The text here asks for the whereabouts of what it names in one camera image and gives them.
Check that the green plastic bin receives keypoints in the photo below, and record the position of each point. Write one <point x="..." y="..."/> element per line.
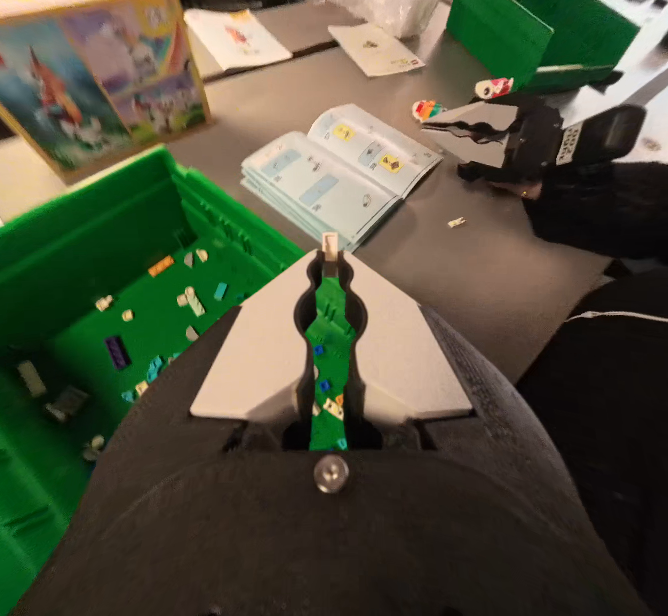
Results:
<point x="78" y="240"/>
<point x="496" y="31"/>

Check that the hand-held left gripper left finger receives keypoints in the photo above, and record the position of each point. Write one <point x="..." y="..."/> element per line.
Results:
<point x="255" y="365"/>

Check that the person's right hand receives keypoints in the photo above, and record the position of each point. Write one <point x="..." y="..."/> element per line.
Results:
<point x="514" y="190"/>

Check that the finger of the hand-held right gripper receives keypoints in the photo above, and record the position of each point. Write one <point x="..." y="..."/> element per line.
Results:
<point x="483" y="152"/>
<point x="480" y="116"/>

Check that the person's right forearm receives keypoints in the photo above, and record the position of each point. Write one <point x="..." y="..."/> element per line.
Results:
<point x="605" y="209"/>

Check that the pink and white lego piece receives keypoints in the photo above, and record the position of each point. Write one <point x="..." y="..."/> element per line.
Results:
<point x="493" y="87"/>

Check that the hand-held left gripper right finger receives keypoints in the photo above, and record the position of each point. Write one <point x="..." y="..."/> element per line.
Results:
<point x="407" y="365"/>

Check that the rainbow coloured lego piece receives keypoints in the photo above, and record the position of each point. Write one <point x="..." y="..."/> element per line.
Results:
<point x="427" y="110"/>

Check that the colourful lego set box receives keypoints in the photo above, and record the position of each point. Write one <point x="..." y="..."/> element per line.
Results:
<point x="94" y="78"/>

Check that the pile of lego pieces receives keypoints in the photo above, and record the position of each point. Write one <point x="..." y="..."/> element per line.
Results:
<point x="160" y="266"/>

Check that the white instruction booklet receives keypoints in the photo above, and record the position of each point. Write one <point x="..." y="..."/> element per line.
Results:
<point x="235" y="39"/>
<point x="375" y="49"/>

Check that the small white lego brick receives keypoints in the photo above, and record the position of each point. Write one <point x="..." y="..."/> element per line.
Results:
<point x="330" y="248"/>

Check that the white lego hinge plate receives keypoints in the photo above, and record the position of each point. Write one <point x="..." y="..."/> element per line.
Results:
<point x="456" y="222"/>

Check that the open light blue instruction booklet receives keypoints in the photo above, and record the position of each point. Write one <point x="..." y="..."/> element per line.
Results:
<point x="339" y="177"/>

